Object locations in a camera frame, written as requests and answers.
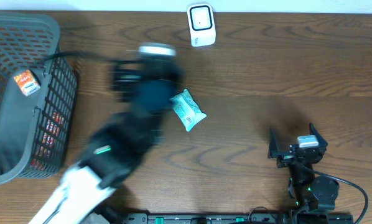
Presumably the grey plastic mesh basket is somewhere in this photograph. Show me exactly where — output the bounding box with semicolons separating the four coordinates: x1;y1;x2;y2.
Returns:
0;12;78;185

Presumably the teal wet wipes pack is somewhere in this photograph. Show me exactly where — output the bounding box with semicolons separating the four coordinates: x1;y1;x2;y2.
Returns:
170;89;207;132

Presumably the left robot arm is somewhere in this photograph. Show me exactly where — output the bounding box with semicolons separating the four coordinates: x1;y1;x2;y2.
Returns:
31;55;182;223

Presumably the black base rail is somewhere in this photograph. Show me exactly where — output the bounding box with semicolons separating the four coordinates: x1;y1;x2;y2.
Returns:
121;212;354;224

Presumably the orange red candy bar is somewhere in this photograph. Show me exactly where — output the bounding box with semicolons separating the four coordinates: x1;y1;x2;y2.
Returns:
30;109;63;170

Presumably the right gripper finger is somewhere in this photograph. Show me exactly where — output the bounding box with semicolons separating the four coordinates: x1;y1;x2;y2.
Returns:
309;123;328;147
267;128;290;159

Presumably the white barcode scanner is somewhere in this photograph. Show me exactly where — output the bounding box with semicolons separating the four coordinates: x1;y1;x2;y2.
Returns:
187;3;216;47

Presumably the orange tissue pack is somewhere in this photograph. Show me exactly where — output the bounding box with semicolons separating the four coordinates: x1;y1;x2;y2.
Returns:
14;70;40;96

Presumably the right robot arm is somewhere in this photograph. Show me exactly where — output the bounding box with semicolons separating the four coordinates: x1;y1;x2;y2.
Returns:
267;123;340;223

